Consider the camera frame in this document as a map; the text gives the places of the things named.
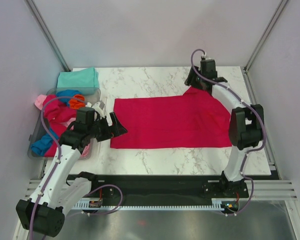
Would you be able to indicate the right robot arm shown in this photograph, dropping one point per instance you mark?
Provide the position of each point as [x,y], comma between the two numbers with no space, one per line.
[246,129]

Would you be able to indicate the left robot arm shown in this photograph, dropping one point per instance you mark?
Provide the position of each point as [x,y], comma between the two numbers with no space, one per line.
[47,207]

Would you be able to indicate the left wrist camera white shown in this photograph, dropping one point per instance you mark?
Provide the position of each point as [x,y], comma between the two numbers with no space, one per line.
[98,107]

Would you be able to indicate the white cable duct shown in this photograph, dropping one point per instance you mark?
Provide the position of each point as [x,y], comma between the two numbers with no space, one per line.
[88,205]

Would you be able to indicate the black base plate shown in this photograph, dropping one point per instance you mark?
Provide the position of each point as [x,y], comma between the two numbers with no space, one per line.
[163,190]

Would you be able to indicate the crimson t shirt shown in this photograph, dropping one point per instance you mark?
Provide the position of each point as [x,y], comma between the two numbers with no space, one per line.
[192,120]
[57,113]

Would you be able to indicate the aluminium frame post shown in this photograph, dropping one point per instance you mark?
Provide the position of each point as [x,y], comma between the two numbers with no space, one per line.
[266,33]
[47,34]

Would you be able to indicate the aluminium frame rail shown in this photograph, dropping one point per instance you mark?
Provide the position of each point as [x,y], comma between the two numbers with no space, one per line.
[266,145]

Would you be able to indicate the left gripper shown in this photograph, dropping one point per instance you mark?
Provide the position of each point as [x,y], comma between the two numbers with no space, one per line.
[117,130]

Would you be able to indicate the left aluminium frame post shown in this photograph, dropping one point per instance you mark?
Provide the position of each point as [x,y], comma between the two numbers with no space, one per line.
[47,34]

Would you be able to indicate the light pink t shirt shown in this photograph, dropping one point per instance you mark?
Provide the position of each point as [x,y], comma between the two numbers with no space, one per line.
[40,100]

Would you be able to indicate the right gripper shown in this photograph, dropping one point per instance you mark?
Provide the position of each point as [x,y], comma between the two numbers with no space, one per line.
[188,81]

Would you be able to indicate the clear plastic bin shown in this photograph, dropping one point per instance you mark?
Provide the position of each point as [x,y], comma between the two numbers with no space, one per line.
[40,140]

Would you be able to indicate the teal folded t shirt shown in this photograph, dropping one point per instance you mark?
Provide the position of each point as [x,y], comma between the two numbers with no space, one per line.
[85,81]

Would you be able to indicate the right aluminium frame post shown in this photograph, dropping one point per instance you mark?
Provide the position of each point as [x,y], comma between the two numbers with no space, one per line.
[266,33]

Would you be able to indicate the orange t shirt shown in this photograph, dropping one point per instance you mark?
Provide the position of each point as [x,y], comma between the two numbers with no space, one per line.
[77,102]

